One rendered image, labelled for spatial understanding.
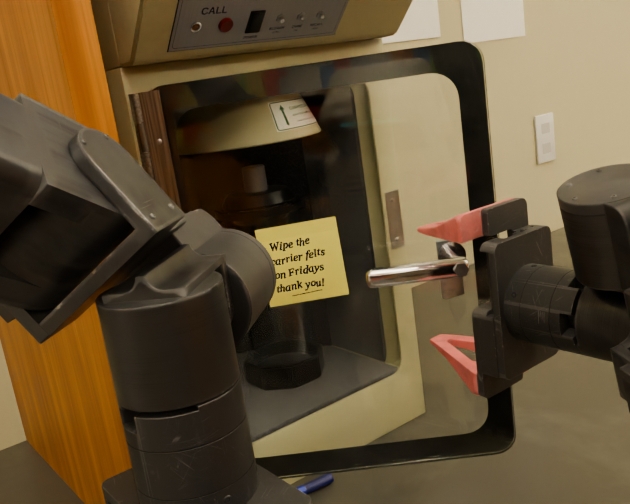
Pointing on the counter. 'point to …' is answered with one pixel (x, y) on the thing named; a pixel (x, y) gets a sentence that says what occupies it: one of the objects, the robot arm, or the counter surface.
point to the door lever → (410, 273)
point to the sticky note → (305, 261)
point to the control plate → (212, 37)
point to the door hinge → (137, 132)
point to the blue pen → (316, 483)
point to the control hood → (128, 48)
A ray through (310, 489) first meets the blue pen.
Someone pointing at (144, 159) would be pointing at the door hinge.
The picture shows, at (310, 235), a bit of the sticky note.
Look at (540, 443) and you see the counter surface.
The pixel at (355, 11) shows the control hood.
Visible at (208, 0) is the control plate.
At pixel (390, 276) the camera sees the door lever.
